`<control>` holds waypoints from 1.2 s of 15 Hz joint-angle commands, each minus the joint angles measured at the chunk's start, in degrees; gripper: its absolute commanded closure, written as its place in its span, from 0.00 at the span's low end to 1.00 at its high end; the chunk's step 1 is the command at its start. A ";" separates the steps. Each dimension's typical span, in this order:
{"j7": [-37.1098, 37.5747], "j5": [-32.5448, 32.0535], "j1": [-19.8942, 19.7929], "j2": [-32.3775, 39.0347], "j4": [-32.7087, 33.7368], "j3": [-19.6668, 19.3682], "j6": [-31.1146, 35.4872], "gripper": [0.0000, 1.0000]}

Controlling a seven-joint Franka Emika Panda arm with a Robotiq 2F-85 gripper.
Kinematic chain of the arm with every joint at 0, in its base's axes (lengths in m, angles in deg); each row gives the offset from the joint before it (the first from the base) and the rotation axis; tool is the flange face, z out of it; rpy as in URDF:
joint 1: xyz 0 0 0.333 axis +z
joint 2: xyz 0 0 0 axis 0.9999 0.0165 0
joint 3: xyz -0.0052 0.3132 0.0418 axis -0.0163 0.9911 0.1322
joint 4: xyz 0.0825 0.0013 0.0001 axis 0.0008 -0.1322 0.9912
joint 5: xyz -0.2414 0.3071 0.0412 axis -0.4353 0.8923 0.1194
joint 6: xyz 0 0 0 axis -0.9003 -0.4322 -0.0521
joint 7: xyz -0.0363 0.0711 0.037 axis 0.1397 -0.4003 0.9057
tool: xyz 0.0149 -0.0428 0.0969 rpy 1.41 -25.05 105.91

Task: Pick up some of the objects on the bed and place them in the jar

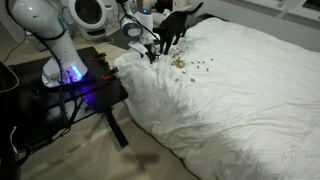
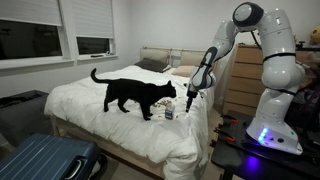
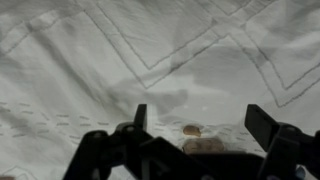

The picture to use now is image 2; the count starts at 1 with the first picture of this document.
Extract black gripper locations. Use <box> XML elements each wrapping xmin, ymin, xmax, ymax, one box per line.
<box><xmin>185</xmin><ymin>87</ymin><xmax>199</xmax><ymax>114</ymax></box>

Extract bed with white duvet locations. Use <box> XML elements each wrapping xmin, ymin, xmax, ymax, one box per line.
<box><xmin>44</xmin><ymin>64</ymin><xmax>216</xmax><ymax>180</ymax></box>

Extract pink pillow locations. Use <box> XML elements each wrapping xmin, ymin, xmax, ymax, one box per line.
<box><xmin>171</xmin><ymin>65</ymin><xmax>198</xmax><ymax>78</ymax></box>

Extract orange and black bar clamp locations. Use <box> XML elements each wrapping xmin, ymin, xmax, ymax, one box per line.
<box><xmin>213</xmin><ymin>127</ymin><xmax>238</xmax><ymax>145</ymax></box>
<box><xmin>219</xmin><ymin>114</ymin><xmax>240</xmax><ymax>125</ymax></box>

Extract dark gray pillow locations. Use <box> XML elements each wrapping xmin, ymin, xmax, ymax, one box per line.
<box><xmin>134</xmin><ymin>57</ymin><xmax>172</xmax><ymax>74</ymax></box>

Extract black cat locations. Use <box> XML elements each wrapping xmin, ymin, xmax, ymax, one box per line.
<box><xmin>90</xmin><ymin>67</ymin><xmax>178</xmax><ymax>122</ymax></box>

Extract wooden chest of drawers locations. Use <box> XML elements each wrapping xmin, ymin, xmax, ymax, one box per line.
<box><xmin>221</xmin><ymin>42</ymin><xmax>317</xmax><ymax>117</ymax></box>

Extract beige upholstered headboard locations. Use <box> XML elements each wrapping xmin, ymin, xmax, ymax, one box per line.
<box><xmin>139</xmin><ymin>46</ymin><xmax>222</xmax><ymax>73</ymax></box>

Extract black robot table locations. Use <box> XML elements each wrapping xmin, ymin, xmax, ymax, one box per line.
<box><xmin>210</xmin><ymin>109</ymin><xmax>320</xmax><ymax>180</ymax></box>

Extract short white window sill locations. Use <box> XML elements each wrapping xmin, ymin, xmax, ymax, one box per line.
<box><xmin>77</xmin><ymin>54</ymin><xmax>119</xmax><ymax>66</ymax></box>

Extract narrow dark window pane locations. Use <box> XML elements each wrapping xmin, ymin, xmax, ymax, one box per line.
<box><xmin>75</xmin><ymin>35</ymin><xmax>113</xmax><ymax>56</ymax></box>

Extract narrow white roller blind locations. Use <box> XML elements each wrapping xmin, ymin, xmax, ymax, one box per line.
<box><xmin>71</xmin><ymin>0</ymin><xmax>115</xmax><ymax>39</ymax></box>

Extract yellow plush toy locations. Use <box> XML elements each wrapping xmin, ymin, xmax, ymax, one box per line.
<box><xmin>309</xmin><ymin>25</ymin><xmax>320</xmax><ymax>46</ymax></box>

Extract blue hard-shell suitcase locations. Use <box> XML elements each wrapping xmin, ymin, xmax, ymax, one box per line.
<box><xmin>0</xmin><ymin>133</ymin><xmax>108</xmax><ymax>180</ymax></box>

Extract long white window sill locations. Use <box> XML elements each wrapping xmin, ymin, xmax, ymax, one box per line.
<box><xmin>0</xmin><ymin>58</ymin><xmax>75</xmax><ymax>70</ymax></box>

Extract dark gray ottoman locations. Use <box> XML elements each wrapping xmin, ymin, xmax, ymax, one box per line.
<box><xmin>0</xmin><ymin>89</ymin><xmax>56</xmax><ymax>148</ymax></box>

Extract wide dark window pane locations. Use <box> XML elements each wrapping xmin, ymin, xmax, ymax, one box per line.
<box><xmin>0</xmin><ymin>19</ymin><xmax>64</xmax><ymax>61</ymax></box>

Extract black cloth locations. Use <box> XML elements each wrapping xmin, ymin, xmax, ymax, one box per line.
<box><xmin>0</xmin><ymin>91</ymin><xmax>44</xmax><ymax>109</ymax></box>

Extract wide white roller blind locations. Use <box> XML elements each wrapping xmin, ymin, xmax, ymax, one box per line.
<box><xmin>0</xmin><ymin>0</ymin><xmax>63</xmax><ymax>27</ymax></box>

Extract light wooden bed frame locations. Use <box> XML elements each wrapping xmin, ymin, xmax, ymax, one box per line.
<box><xmin>49</xmin><ymin>114</ymin><xmax>166</xmax><ymax>179</ymax></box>

